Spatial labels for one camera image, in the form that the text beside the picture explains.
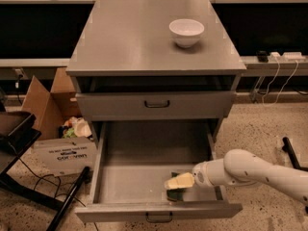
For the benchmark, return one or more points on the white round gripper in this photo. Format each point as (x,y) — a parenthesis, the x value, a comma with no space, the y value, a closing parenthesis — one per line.
(200,175)

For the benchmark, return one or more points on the green and yellow sponge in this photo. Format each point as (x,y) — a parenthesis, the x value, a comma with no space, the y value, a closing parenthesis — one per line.
(175,195)

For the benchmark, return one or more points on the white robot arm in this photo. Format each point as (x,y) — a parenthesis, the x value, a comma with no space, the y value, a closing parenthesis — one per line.
(242,168)

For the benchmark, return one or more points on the open grey lower drawer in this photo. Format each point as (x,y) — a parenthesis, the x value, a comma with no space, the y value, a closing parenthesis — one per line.
(135,158)

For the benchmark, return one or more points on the closed grey upper drawer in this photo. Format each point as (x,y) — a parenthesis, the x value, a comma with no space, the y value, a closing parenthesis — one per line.
(155,105)

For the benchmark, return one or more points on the grey metal drawer cabinet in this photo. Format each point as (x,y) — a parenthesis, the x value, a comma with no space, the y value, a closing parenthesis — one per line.
(126,46)

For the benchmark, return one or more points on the black pole right floor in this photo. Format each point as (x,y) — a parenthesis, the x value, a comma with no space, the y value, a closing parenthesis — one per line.
(292,153)

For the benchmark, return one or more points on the white printed cardboard box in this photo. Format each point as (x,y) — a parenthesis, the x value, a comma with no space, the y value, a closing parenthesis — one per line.
(66,156)

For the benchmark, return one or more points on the small black device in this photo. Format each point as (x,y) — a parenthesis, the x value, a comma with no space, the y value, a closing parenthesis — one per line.
(262,56)

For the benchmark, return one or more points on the white ceramic bowl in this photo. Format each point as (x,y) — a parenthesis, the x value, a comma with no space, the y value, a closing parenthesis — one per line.
(186,32)

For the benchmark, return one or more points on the white power strip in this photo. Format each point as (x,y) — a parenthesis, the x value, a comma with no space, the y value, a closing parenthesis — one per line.
(288,57)

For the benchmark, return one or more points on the brown cardboard box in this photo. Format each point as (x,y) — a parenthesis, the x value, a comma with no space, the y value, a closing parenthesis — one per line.
(52,108)

